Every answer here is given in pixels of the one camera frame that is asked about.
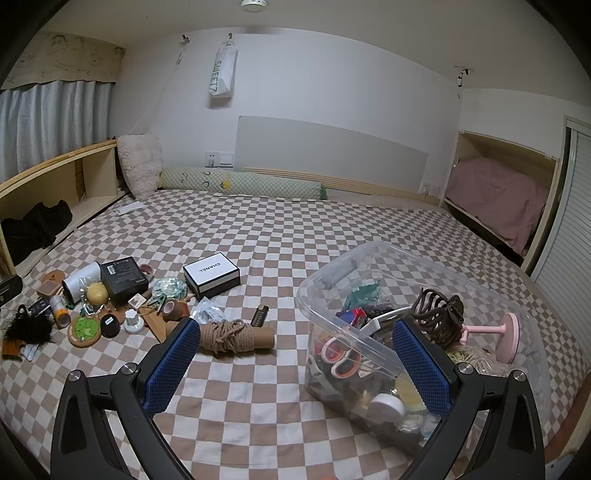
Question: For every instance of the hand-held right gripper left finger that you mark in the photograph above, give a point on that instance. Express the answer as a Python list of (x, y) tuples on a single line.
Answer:
[(171, 364)]

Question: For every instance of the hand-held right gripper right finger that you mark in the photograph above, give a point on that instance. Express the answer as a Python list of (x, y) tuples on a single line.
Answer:
[(422, 364)]

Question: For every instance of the small white bottle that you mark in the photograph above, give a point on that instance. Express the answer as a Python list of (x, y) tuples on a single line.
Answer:
[(134, 321)]

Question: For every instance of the yellow sponge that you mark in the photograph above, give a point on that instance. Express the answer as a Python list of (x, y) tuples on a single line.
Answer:
[(97, 293)]

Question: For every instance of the clear plastic container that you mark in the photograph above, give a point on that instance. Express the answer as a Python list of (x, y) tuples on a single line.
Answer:
[(323, 295)]

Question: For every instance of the white plastic film roll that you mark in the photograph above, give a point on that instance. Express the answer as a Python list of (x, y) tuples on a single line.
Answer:
[(83, 279)]

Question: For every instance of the thin wooden board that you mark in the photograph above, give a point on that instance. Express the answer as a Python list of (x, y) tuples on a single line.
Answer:
[(159, 328)]

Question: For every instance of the brown hair claw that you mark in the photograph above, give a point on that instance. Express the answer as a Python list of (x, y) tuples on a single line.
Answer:
[(436, 318)]

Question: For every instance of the pile of rubber bands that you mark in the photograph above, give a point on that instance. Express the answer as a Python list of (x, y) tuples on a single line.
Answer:
[(475, 360)]

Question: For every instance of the brown leather roll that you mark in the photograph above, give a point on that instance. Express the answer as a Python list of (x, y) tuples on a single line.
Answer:
[(174, 310)]

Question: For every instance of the white round lid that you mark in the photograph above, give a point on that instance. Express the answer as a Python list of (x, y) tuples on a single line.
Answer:
[(385, 406)]

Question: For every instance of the white plastic holder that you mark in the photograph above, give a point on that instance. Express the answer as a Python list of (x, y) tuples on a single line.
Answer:
[(383, 316)]

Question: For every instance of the clear plastic packet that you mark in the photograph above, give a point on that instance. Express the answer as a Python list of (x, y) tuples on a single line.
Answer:
[(207, 313)]

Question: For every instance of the green clip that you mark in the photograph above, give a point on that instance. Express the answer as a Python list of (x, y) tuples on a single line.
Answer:
[(157, 302)]

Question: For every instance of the small white square box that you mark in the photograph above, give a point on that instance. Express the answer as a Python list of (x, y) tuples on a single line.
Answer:
[(136, 301)]

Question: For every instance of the black round jar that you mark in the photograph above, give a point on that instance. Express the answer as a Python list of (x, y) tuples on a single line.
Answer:
[(110, 326)]

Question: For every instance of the small clear packet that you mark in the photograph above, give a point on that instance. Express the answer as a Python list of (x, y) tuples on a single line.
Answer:
[(168, 287)]

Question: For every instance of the orange white scissors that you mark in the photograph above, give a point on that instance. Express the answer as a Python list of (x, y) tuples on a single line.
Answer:
[(341, 362)]

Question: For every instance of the pink stand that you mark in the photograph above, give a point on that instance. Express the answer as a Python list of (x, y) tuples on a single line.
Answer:
[(501, 336)]

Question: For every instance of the green frog coaster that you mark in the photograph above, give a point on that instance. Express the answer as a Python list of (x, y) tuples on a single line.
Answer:
[(85, 330)]

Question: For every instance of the small tape roll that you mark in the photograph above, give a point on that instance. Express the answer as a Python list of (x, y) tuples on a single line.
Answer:
[(147, 269)]

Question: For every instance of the white box with black edges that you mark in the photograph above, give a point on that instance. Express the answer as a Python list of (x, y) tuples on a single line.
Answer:
[(210, 272)]

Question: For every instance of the black lighter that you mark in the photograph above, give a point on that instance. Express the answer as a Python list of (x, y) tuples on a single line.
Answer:
[(261, 316)]

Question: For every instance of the orange white tube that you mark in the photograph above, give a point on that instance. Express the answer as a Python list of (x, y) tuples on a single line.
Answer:
[(59, 313)]

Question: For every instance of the square wooden block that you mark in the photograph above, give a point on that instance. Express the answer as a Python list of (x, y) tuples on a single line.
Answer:
[(46, 289)]

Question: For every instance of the round wooden disc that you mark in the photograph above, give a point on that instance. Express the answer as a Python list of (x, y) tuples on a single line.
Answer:
[(53, 277)]

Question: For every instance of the black fluffy ornament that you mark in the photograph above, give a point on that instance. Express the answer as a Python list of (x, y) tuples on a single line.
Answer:
[(27, 325)]

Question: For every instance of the brown card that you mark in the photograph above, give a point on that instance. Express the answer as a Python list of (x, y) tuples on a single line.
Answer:
[(11, 348)]

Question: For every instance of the white paper slip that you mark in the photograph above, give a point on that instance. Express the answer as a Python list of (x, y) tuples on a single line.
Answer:
[(129, 207)]

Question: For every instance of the checkered bed sheet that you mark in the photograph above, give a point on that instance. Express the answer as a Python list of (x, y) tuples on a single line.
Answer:
[(286, 240)]

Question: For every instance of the black device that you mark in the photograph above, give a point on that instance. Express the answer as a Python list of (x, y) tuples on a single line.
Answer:
[(9, 288)]

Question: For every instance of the pink blanket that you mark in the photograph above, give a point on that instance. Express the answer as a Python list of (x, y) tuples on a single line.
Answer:
[(498, 198)]

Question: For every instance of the black cloth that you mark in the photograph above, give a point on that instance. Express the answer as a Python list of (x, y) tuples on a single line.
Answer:
[(37, 226)]

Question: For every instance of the green bolster pillow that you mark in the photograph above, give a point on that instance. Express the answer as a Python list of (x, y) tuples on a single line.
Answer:
[(258, 184)]

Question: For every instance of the fluffy white pillow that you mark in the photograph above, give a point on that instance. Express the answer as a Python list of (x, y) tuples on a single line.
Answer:
[(138, 164)]

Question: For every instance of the white louvred sliding door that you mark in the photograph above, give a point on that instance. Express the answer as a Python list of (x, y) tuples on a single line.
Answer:
[(568, 221)]

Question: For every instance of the wooden side shelf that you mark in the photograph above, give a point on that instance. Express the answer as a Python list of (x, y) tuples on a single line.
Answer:
[(55, 168)]

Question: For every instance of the grey curtain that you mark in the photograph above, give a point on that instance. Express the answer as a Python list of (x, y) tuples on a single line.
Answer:
[(55, 120)]

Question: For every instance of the white hanging paper bag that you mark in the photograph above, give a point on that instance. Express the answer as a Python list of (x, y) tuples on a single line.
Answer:
[(224, 71)]

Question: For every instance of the beige printed curtain valance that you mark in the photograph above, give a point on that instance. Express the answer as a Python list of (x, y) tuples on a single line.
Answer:
[(60, 57)]

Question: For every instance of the white ceiling lamp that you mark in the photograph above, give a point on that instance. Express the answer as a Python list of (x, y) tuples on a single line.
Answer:
[(253, 4)]

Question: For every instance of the small white wall socket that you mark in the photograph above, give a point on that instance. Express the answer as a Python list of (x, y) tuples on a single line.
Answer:
[(425, 188)]

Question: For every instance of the wooden slat rail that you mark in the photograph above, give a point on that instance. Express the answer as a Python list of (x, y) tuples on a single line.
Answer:
[(369, 188)]

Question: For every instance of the white wall switch panel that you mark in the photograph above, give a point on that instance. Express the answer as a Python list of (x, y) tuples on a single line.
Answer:
[(219, 160)]

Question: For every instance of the wooden alcove frame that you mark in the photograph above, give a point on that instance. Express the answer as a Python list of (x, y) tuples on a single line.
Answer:
[(508, 145)]

